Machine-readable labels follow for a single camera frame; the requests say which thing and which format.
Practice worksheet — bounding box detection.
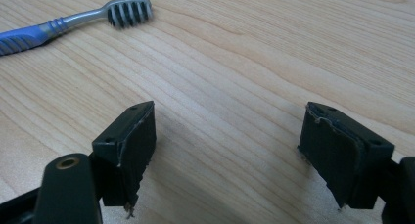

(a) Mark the blue and grey toothbrush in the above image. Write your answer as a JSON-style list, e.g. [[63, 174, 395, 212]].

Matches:
[[0, 0, 155, 57]]

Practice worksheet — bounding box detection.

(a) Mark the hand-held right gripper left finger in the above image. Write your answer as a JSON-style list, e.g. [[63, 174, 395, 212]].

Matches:
[[91, 100, 158, 218]]

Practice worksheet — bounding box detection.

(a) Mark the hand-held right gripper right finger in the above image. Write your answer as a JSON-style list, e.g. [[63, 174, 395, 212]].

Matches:
[[297, 101, 395, 210]]

